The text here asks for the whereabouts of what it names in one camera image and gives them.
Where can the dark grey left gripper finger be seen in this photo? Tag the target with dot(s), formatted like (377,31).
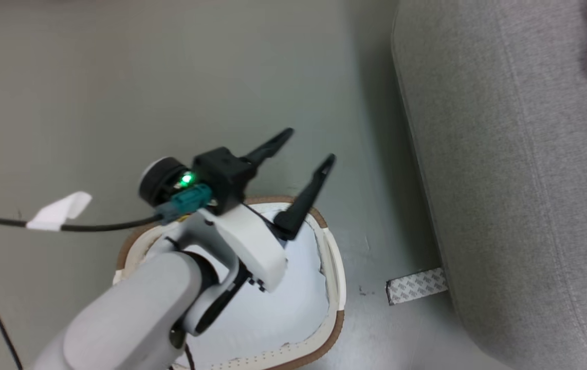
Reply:
(304,205)
(268,146)

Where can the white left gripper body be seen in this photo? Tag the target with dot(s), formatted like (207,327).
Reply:
(252,241)

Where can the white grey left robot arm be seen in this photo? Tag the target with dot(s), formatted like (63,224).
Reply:
(134,308)

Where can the white basket with brown rim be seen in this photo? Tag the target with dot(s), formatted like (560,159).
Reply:
(293,308)

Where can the round black wrist joint cap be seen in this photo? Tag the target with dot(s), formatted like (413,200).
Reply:
(159,180)

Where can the patterned white adhesive strip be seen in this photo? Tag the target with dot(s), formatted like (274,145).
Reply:
(417,285)

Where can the white tape tag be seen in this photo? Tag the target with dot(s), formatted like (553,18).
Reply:
(59,210)

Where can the grey fabric sofa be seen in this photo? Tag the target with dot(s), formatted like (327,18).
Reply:
(519,180)

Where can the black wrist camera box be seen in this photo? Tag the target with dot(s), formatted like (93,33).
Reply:
(224,172)

